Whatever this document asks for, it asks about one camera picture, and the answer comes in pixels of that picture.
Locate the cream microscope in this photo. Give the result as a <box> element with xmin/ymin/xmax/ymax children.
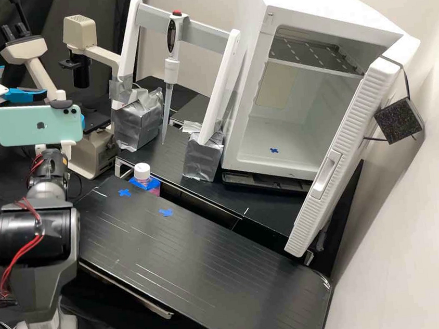
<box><xmin>0</xmin><ymin>10</ymin><xmax>135</xmax><ymax>189</ymax></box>

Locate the white pipette stand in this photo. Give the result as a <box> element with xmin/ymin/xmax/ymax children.
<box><xmin>97</xmin><ymin>0</ymin><xmax>262</xmax><ymax>193</ymax></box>

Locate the blue bottle holder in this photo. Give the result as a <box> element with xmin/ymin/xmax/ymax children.
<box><xmin>128</xmin><ymin>174</ymin><xmax>157</xmax><ymax>192</ymax></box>

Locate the small bottle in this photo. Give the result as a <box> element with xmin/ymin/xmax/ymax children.
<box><xmin>132</xmin><ymin>160</ymin><xmax>164</xmax><ymax>200</ymax></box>

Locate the pipette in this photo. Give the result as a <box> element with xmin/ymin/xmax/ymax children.
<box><xmin>147</xmin><ymin>9</ymin><xmax>202</xmax><ymax>145</ymax></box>

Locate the white incubator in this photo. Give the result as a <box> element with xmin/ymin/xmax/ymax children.
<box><xmin>203</xmin><ymin>0</ymin><xmax>421</xmax><ymax>191</ymax></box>

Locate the incubator door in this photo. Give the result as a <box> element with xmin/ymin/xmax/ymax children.
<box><xmin>263</xmin><ymin>32</ymin><xmax>439</xmax><ymax>260</ymax></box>

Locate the right wrist camera phone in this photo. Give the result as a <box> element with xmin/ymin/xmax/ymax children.
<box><xmin>0</xmin><ymin>87</ymin><xmax>89</xmax><ymax>168</ymax></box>

